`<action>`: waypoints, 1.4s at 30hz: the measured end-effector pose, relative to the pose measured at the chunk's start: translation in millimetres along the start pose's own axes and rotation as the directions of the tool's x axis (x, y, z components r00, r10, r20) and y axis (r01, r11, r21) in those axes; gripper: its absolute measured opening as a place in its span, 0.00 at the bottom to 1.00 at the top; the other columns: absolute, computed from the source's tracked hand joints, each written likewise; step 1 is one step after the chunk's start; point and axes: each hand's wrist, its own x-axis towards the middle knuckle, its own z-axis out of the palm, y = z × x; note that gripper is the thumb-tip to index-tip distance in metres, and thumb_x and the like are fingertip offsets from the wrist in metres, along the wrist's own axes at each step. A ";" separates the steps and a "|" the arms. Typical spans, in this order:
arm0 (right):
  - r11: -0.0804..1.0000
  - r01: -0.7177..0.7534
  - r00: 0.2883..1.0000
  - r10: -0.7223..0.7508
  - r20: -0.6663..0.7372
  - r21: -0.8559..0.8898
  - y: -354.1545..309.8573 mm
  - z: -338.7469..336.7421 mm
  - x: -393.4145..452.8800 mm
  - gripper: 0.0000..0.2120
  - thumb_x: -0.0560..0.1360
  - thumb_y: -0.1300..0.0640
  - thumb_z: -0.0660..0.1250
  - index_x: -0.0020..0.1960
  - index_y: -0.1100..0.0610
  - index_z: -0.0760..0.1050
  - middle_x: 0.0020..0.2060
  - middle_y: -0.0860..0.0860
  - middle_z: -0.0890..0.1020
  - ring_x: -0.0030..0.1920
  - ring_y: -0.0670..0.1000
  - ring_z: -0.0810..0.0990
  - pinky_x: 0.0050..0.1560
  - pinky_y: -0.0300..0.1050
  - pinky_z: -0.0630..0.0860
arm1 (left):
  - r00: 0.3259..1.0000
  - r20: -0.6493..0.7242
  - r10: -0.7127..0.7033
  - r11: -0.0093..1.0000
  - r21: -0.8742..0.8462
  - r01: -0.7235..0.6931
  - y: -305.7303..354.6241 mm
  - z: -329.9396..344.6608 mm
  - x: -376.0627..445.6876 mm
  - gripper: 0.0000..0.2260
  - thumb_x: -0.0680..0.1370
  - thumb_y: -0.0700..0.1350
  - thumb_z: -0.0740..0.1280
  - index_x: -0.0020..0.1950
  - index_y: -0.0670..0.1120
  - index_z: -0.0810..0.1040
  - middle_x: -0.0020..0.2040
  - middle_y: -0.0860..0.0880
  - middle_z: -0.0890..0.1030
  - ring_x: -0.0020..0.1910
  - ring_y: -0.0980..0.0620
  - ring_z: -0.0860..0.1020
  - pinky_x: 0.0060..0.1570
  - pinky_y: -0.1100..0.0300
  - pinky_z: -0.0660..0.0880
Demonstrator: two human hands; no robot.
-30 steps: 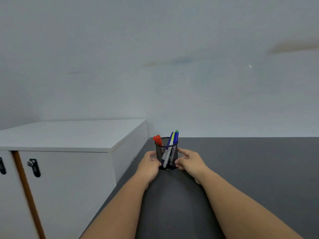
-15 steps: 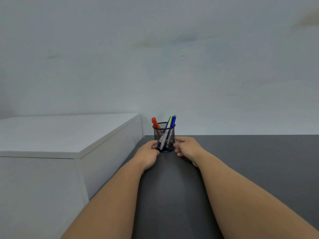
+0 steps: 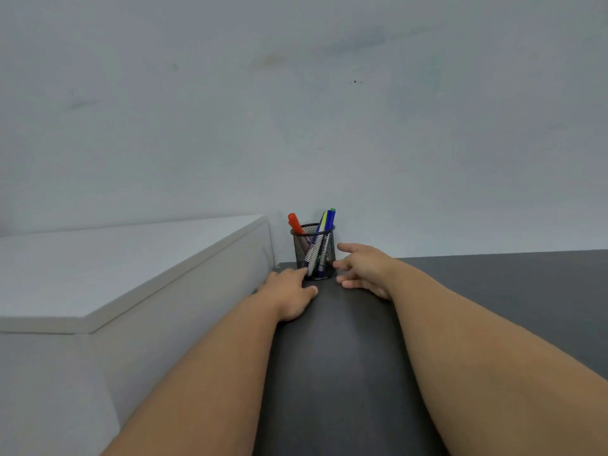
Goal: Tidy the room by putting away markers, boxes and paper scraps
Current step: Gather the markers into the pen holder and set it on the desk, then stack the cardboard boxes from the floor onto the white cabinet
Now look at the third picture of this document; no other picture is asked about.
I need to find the person's right hand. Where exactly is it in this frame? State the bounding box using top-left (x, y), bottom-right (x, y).
top-left (332, 242), bottom-right (405, 301)

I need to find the person's right forearm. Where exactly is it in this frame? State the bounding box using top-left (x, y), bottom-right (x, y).
top-left (387, 260), bottom-right (608, 456)

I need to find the person's left hand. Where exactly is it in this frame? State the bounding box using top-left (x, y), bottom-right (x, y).
top-left (256, 267), bottom-right (319, 324)

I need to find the white cabinet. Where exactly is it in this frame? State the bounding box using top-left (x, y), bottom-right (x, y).
top-left (0, 214), bottom-right (276, 456)

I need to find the black mesh pen holder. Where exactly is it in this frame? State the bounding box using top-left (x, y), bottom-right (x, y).
top-left (290, 223), bottom-right (337, 281)

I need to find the person's left forearm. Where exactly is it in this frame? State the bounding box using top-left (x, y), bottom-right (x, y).
top-left (102, 298), bottom-right (286, 456)

